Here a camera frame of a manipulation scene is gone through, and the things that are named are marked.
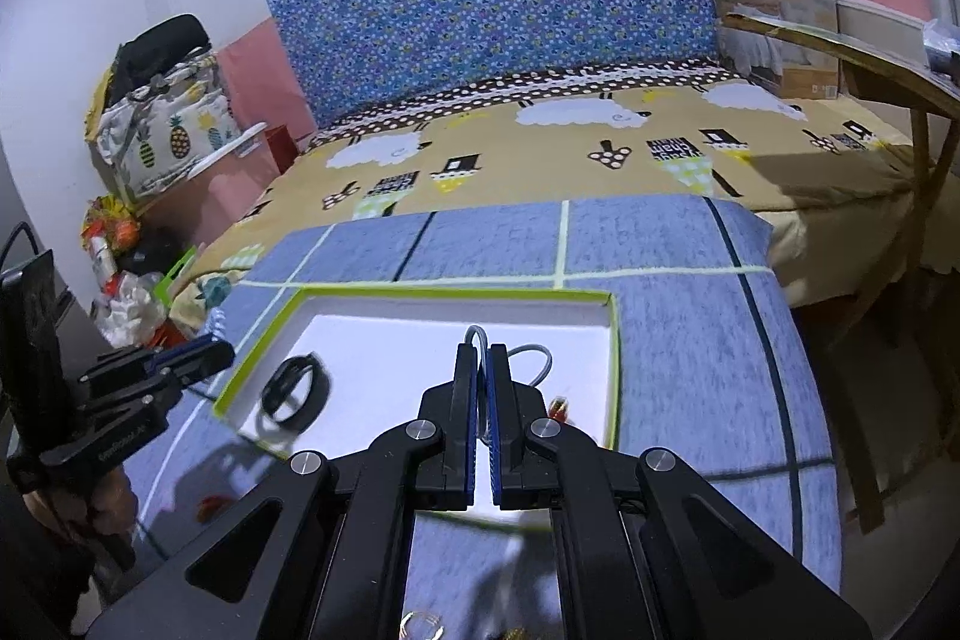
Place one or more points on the green jewelry box tray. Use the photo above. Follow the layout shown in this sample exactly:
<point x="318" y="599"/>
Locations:
<point x="375" y="340"/>

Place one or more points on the white plastic bags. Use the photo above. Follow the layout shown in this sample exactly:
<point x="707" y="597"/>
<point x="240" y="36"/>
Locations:
<point x="127" y="310"/>

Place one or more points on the blue grid blanket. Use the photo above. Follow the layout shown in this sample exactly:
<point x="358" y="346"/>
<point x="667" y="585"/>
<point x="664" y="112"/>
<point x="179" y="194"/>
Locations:
<point x="675" y="347"/>

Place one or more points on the yellow sheep print bedsheet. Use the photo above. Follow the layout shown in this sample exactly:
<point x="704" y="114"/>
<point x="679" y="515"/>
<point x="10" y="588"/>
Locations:
<point x="562" y="153"/>

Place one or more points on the white flat board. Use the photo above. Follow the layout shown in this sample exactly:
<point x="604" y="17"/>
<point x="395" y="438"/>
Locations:
<point x="232" y="145"/>

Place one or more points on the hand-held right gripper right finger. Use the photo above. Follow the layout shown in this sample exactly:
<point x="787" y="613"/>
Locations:
<point x="496" y="475"/>

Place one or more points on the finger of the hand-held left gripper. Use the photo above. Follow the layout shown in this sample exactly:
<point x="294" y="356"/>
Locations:
<point x="120" y="370"/>
<point x="191" y="359"/>

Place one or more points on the black wrist band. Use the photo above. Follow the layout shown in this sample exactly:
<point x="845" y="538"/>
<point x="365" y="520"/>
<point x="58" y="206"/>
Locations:
<point x="276" y="394"/>

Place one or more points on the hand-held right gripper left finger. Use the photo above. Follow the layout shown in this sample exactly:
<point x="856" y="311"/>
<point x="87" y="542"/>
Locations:
<point x="469" y="430"/>

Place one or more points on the wooden table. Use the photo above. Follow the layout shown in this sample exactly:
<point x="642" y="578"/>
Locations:
<point x="885" y="63"/>

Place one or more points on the black bag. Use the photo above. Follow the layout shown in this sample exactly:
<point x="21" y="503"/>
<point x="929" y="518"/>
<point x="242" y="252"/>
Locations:
<point x="161" y="44"/>

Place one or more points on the red box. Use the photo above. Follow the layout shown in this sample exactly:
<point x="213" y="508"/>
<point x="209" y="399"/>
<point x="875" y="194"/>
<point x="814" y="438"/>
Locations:
<point x="281" y="149"/>

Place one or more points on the person's left hand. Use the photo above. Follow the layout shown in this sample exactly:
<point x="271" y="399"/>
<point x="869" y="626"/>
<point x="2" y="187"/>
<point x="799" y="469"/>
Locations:
<point x="112" y="505"/>

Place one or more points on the pink cabinet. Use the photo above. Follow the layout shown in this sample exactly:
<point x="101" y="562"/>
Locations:
<point x="225" y="190"/>

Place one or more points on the cardboard quilt box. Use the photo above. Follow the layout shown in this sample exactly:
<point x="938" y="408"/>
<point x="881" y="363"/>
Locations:
<point x="802" y="10"/>

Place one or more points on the pineapple print bag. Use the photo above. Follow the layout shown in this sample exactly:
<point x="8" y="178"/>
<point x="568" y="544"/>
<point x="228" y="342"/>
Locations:
<point x="172" y="138"/>

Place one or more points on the orange yellow artificial flowers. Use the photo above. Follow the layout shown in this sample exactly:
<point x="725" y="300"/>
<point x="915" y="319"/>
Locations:
<point x="109" y="220"/>

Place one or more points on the clear plastic packet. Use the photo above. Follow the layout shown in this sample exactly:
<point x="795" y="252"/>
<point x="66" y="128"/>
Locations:
<point x="943" y="44"/>

